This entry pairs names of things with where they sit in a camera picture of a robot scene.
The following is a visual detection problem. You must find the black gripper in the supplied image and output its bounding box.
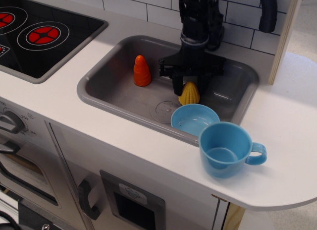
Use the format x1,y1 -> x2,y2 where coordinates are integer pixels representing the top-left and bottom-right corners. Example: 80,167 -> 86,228
158,45 -> 226,96

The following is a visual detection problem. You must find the yellow toy corn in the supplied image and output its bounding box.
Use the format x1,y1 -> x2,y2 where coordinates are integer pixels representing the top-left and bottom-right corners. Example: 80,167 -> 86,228
178,81 -> 200,106

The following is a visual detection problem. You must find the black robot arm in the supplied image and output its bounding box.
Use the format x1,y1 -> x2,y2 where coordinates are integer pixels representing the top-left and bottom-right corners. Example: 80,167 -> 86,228
158,0 -> 226,96

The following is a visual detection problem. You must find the light blue bowl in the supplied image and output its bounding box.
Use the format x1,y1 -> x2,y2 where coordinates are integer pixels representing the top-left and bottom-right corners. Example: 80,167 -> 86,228
170,104 -> 220,136

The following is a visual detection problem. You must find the grey sink basin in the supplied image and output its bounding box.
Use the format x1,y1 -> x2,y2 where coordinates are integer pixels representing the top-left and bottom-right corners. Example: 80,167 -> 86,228
77,36 -> 259,146

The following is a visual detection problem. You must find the black sink faucet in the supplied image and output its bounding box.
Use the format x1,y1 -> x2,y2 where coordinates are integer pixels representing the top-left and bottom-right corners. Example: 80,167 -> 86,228
259,0 -> 277,33

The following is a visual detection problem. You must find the orange toy carrot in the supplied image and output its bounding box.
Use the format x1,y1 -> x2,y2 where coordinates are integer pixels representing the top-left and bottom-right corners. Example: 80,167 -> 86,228
133,55 -> 152,87

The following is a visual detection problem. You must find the light blue cup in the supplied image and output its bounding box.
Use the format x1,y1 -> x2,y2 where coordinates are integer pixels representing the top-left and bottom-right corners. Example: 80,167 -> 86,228
199,121 -> 267,178

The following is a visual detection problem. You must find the grey dispenser panel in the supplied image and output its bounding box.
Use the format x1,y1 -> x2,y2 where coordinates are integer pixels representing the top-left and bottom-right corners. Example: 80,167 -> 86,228
100,170 -> 166,230

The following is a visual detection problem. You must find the black toy stovetop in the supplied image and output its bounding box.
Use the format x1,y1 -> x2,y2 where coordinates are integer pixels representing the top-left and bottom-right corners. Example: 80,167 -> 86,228
0,0 -> 108,84

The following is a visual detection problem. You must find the grey oven knob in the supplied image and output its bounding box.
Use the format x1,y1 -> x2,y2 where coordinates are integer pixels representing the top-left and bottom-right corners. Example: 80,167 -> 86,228
0,111 -> 25,134

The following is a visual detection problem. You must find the grey cabinet door handle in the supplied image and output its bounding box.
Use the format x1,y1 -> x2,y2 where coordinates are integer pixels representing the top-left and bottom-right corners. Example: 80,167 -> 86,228
78,179 -> 101,220

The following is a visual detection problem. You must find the grey oven door handle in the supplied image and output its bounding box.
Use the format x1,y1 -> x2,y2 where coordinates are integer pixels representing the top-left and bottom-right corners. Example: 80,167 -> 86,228
0,141 -> 20,155

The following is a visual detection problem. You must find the black cable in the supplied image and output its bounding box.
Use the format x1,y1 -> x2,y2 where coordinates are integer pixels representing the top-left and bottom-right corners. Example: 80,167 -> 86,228
0,208 -> 23,230

